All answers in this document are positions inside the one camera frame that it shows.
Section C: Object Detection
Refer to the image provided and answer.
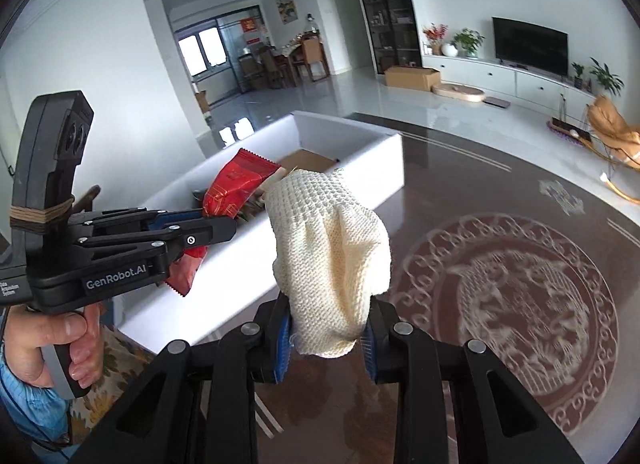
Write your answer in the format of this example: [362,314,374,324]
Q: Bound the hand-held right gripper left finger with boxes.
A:
[67,296,301,464]

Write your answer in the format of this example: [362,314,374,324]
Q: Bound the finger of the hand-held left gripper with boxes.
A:
[75,218,237,274]
[75,206,211,242]

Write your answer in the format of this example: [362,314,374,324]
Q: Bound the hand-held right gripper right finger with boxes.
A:
[360,296,583,464]

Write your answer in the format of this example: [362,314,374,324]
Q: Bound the red snack packet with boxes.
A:
[165,149,282,297]

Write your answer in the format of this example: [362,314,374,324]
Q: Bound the cream knitted glove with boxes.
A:
[265,169,391,359]

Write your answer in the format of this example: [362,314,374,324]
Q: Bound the white container box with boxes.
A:
[112,110,405,352]

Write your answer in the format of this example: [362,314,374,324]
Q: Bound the person's left forearm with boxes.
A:
[0,354,73,450]

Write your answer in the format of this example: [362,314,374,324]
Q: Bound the person's left hand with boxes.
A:
[2,311,103,392]

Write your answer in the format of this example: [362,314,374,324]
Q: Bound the floral seat cushion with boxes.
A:
[70,326,156,445]

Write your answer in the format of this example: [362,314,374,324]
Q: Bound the wooden dining chair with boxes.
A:
[300,38,331,82]

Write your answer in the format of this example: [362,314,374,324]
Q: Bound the cardboard box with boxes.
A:
[384,65,442,92]

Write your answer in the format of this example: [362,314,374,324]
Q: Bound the round beige pet bed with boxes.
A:
[432,81,486,105]

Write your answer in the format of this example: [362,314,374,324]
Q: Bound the black glass display cabinet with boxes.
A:
[346,0,423,76]

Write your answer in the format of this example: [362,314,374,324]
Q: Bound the model ship on stand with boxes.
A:
[547,94,596,142]

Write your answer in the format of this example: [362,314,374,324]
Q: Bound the white television cabinet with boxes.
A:
[420,54,608,117]

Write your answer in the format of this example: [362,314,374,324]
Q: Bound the red flowers in vase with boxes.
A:
[422,23,449,56]

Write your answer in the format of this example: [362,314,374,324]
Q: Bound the orange lounge chair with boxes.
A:
[586,95,640,205]

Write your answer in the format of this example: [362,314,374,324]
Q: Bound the green plant in white vase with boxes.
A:
[442,28,485,59]

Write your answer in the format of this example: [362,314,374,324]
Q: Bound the black television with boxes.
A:
[492,16,569,77]

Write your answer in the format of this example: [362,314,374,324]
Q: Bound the large leafy potted plant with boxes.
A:
[589,58,625,97]

